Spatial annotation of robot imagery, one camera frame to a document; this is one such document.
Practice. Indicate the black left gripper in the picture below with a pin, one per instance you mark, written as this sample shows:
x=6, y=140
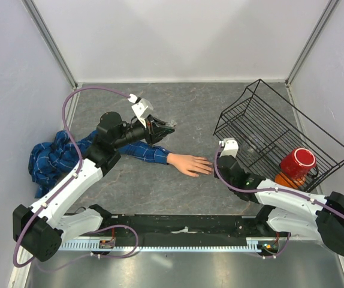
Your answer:
x=156, y=129

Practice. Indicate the glitter nail polish bottle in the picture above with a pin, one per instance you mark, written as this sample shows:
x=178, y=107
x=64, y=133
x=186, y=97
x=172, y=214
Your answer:
x=171, y=123

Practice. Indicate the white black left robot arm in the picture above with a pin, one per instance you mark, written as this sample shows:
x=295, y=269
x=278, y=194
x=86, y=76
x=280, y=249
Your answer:
x=43, y=227

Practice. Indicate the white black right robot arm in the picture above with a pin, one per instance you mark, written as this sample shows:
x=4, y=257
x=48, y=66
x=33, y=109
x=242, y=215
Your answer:
x=292, y=211

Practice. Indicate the mannequin hand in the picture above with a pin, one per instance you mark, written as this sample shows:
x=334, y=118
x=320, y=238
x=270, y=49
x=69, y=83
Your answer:
x=190, y=165

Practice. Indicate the clear glass cup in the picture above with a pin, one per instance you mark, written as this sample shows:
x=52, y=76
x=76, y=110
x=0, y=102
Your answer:
x=251, y=148

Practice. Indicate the orange cup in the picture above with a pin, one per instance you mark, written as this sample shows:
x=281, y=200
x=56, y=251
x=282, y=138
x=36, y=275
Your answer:
x=285, y=180

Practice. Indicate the red mug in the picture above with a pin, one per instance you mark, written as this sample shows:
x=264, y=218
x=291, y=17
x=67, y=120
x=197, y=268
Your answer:
x=298, y=163

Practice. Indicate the blue plaid shirt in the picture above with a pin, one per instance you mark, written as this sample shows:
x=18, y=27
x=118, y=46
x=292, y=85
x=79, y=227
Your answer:
x=48, y=161

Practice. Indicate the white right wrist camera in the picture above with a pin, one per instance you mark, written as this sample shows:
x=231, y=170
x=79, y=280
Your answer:
x=229, y=146

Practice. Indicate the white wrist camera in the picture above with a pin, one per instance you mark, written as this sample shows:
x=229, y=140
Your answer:
x=229, y=146
x=142, y=108

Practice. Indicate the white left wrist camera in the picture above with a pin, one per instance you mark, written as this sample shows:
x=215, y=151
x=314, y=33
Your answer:
x=142, y=108

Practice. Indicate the black wire rack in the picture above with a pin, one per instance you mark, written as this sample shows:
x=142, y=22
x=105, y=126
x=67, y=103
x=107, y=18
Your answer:
x=261, y=111

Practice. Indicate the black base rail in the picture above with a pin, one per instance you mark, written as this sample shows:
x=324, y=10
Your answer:
x=184, y=229

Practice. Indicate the white slotted cable duct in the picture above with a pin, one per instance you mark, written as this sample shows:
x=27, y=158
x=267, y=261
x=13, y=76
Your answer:
x=97, y=245

